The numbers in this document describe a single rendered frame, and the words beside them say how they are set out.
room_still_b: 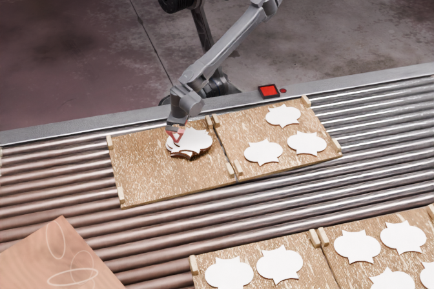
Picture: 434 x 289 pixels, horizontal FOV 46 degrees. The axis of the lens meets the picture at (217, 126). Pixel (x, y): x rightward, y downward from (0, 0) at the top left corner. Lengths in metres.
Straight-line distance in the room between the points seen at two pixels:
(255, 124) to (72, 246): 0.86
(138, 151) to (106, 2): 3.02
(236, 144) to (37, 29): 2.92
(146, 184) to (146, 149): 0.18
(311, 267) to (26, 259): 0.84
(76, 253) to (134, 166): 0.46
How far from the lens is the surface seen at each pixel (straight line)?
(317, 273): 1.63
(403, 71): 2.48
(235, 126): 2.02
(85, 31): 4.44
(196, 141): 1.88
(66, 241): 1.60
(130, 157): 1.93
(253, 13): 1.82
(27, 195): 1.92
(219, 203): 1.78
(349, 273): 1.66
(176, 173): 1.85
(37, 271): 1.57
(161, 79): 3.80
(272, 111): 2.08
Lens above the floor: 2.31
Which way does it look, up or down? 43 degrees down
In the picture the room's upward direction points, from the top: straight up
